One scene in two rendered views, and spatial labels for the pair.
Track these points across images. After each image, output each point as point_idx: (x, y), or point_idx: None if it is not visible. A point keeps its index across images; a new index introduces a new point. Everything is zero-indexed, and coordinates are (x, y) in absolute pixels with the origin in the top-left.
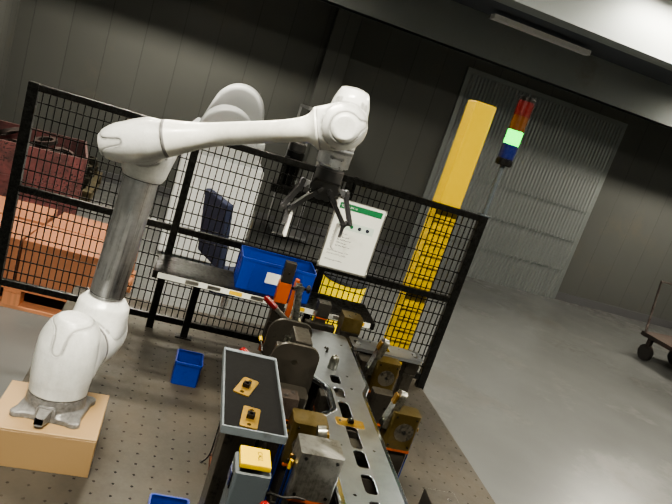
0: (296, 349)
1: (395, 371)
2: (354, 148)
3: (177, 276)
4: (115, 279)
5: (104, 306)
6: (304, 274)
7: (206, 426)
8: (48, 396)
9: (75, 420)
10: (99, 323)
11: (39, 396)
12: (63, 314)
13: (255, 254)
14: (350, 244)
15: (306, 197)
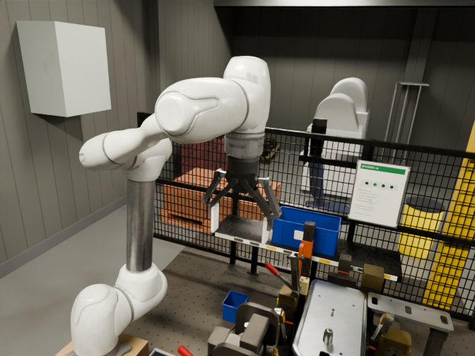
0: (233, 353)
1: (404, 349)
2: (258, 130)
3: (227, 235)
4: (134, 256)
5: (130, 277)
6: (326, 232)
7: None
8: (78, 352)
9: None
10: (127, 290)
11: (74, 351)
12: (87, 289)
13: (292, 212)
14: (376, 199)
15: (223, 191)
